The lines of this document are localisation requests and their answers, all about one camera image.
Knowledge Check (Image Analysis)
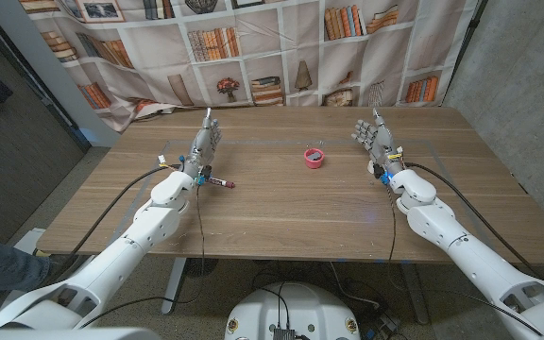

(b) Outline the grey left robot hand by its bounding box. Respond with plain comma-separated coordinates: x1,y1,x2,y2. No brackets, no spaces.
179,107,224,186

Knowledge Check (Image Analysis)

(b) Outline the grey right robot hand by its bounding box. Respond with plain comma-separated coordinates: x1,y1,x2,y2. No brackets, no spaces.
350,108,404,177

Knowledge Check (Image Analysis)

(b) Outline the small pink cup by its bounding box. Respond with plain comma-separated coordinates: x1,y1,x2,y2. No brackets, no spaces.
303,147,326,170

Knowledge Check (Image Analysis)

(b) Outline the red marker pen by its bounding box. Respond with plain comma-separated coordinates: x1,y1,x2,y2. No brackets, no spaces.
205,176,236,190

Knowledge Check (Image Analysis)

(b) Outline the printed bookshelf backdrop cloth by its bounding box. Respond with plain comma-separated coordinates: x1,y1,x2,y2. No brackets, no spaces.
16,0,481,133

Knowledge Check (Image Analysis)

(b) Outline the white table leg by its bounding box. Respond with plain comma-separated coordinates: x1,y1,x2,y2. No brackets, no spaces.
161,257,188,315

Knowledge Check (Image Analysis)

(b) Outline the black backdrop stand pole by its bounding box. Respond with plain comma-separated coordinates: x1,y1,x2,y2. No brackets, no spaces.
441,0,488,103

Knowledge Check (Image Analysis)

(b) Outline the grey table leg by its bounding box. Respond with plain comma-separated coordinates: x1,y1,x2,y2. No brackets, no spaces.
399,263,430,326

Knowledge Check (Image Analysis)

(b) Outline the power strip on floor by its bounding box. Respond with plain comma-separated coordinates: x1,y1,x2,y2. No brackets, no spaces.
361,311,401,340

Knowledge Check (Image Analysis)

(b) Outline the black shoe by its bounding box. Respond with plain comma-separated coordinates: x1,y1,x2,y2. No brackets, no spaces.
44,254,82,282

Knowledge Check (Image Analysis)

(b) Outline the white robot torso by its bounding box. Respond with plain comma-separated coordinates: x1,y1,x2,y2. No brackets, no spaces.
223,281,362,340

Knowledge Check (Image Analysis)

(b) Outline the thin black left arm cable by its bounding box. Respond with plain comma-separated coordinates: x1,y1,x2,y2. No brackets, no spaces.
78,183,207,330

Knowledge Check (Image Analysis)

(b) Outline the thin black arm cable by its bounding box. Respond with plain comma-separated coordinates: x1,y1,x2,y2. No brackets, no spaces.
78,183,207,330
384,183,544,337

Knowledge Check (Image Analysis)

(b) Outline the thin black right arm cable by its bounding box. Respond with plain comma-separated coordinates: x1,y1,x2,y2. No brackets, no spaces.
384,183,544,337

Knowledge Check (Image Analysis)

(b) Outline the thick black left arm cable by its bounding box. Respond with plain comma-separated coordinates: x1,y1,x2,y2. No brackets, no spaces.
66,163,181,265

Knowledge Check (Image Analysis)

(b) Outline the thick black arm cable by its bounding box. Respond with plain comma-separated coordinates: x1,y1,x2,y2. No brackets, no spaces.
66,163,181,265
402,161,544,281

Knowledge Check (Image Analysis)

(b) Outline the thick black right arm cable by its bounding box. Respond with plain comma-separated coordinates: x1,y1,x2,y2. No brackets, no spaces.
402,161,544,281

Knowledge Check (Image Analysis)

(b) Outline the white floor cable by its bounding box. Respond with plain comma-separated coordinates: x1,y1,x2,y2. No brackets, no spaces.
330,262,382,309

